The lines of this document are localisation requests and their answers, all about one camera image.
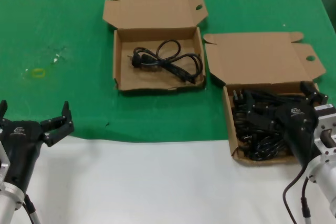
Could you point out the small white scrap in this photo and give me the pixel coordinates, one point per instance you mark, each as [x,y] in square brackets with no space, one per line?
[55,59]

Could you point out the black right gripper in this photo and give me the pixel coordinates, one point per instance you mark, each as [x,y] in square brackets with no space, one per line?
[299,127]

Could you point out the open brown cardboard box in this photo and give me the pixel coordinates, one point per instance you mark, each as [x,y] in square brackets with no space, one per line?
[147,11]
[262,58]

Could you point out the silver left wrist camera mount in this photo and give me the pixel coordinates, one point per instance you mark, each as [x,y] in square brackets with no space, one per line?
[4,161]

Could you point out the green table cloth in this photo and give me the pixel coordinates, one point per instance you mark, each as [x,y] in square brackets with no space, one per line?
[52,11]

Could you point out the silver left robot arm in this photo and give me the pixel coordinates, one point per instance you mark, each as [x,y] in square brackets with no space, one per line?
[8,203]

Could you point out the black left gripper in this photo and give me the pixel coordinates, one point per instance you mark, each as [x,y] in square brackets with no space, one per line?
[21,150]

